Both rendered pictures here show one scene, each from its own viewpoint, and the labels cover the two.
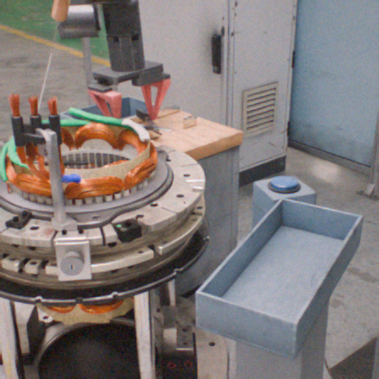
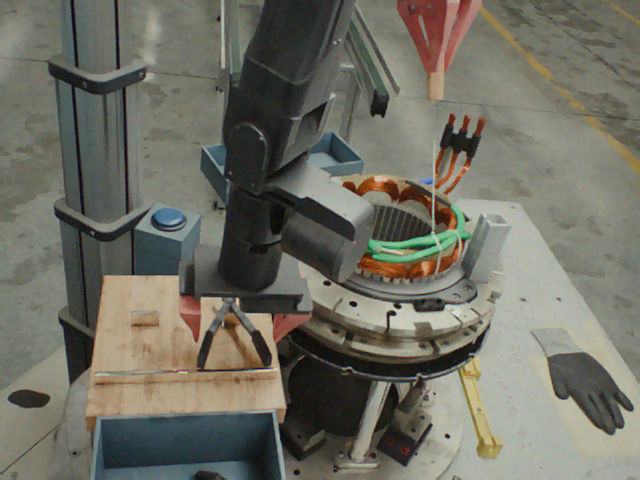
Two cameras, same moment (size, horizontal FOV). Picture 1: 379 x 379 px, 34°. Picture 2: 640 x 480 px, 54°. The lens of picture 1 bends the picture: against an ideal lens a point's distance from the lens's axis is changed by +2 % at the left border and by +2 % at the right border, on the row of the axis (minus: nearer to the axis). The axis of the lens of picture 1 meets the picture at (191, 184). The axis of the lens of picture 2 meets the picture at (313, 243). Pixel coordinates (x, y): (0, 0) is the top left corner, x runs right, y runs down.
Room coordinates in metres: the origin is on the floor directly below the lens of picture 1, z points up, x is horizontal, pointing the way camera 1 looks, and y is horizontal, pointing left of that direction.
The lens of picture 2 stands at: (1.39, 0.36, 1.57)
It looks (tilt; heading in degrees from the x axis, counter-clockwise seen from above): 37 degrees down; 206
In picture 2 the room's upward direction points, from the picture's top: 11 degrees clockwise
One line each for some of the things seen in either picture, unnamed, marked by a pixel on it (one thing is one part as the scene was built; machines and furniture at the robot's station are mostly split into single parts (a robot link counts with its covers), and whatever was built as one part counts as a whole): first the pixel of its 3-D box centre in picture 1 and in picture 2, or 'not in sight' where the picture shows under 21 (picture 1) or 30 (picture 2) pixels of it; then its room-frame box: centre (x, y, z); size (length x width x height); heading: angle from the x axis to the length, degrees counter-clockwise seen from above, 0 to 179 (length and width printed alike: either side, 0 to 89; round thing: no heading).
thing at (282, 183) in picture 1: (284, 183); (168, 217); (0.85, -0.14, 1.04); 0.04 x 0.04 x 0.01
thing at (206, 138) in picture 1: (164, 136); (187, 343); (1.02, 0.05, 1.05); 0.20 x 0.19 x 0.02; 43
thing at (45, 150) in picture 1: (43, 143); not in sight; (0.61, 0.16, 1.20); 0.02 x 0.01 x 0.03; 38
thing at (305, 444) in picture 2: not in sight; (303, 427); (0.87, 0.14, 0.83); 0.05 x 0.04 x 0.02; 74
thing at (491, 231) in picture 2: not in sight; (484, 247); (0.73, 0.26, 1.14); 0.03 x 0.03 x 0.09; 46
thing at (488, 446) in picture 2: not in sight; (477, 393); (0.61, 0.32, 0.80); 0.22 x 0.04 x 0.03; 33
